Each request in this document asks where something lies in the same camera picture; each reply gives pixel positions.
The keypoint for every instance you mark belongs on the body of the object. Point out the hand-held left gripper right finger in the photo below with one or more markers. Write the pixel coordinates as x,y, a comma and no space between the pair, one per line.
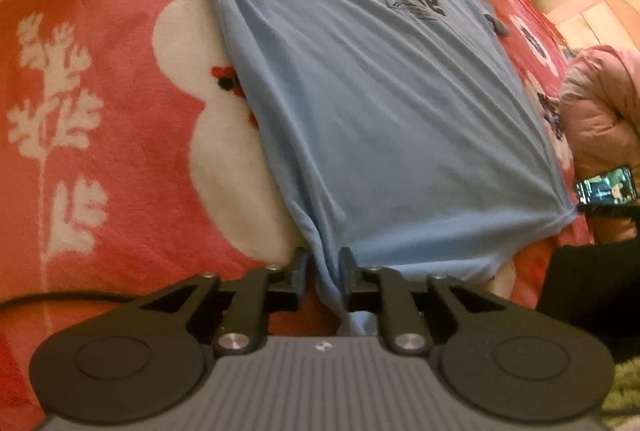
346,281

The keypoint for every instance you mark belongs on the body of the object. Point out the green rug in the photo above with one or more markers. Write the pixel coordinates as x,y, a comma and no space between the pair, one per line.
625,391

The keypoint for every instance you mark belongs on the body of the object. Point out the pink floral blanket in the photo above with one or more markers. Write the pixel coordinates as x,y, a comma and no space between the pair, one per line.
115,111

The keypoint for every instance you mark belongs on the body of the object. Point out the pink headboard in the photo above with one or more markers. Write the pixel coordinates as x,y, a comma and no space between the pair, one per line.
595,18

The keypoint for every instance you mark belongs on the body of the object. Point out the pink puffer jacket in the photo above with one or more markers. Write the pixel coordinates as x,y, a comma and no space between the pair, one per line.
600,111

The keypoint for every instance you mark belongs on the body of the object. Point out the light blue t-shirt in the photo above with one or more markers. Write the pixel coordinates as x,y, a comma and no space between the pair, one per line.
375,111

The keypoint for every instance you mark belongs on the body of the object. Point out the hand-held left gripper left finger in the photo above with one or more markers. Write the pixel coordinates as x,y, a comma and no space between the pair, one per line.
301,281

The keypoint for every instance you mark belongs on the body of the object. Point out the smartphone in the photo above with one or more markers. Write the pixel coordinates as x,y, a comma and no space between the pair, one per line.
607,186

